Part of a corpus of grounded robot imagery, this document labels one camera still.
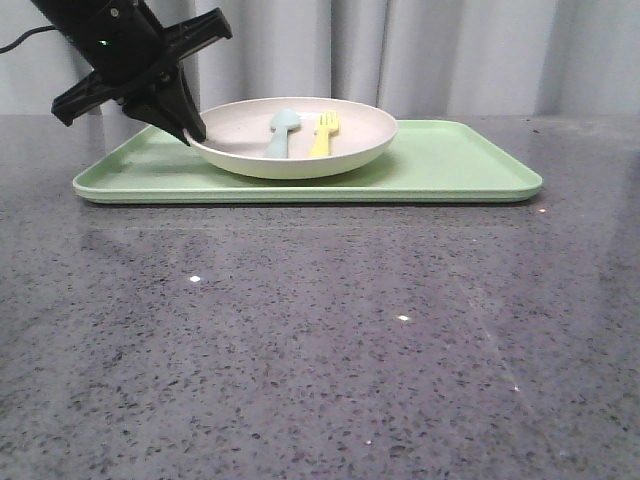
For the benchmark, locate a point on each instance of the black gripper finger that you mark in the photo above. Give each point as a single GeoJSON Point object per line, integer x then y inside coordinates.
{"type": "Point", "coordinates": [172, 92]}
{"type": "Point", "coordinates": [152, 113]}

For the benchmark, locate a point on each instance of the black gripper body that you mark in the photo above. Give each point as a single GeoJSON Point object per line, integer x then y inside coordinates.
{"type": "Point", "coordinates": [127, 47]}

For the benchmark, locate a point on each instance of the cream round plate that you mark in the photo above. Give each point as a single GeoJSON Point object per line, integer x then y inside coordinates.
{"type": "Point", "coordinates": [238, 134]}

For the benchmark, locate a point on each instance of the yellow plastic fork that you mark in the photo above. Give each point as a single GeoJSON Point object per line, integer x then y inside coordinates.
{"type": "Point", "coordinates": [327, 125]}

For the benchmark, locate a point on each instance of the light blue spoon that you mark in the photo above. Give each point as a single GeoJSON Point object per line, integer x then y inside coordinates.
{"type": "Point", "coordinates": [281, 124]}

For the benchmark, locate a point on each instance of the green plastic tray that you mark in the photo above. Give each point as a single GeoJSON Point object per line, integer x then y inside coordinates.
{"type": "Point", "coordinates": [429, 161]}

